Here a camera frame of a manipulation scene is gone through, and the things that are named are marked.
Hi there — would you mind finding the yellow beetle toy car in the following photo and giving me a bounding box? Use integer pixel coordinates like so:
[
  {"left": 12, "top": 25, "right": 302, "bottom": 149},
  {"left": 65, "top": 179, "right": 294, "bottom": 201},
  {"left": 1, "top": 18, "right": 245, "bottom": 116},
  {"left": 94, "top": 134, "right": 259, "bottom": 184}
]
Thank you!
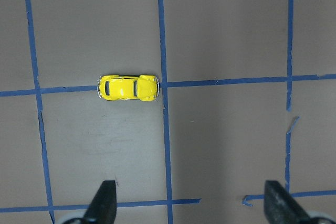
[{"left": 97, "top": 74, "right": 160, "bottom": 101}]

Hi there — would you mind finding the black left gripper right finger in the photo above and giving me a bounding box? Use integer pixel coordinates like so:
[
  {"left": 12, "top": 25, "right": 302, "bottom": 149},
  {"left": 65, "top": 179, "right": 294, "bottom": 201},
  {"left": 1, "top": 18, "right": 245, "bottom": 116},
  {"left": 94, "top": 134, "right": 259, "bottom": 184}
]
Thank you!
[{"left": 264, "top": 180, "right": 310, "bottom": 224}]

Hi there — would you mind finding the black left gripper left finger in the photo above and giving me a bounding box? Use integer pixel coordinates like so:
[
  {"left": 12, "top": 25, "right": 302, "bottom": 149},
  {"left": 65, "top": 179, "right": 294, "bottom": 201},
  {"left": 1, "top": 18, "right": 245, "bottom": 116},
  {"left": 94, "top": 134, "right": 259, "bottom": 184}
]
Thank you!
[{"left": 83, "top": 180, "right": 117, "bottom": 224}]

